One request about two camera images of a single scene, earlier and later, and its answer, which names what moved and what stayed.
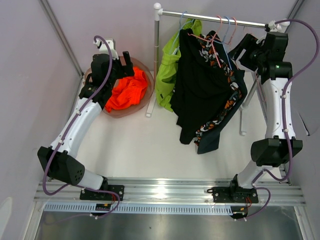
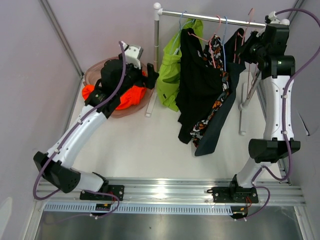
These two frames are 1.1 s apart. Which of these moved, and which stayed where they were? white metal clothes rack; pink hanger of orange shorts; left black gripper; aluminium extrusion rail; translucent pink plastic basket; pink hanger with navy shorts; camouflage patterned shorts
Moved: camouflage patterned shorts; left black gripper; pink hanger of orange shorts; pink hanger with navy shorts
Stayed: white metal clothes rack; translucent pink plastic basket; aluminium extrusion rail
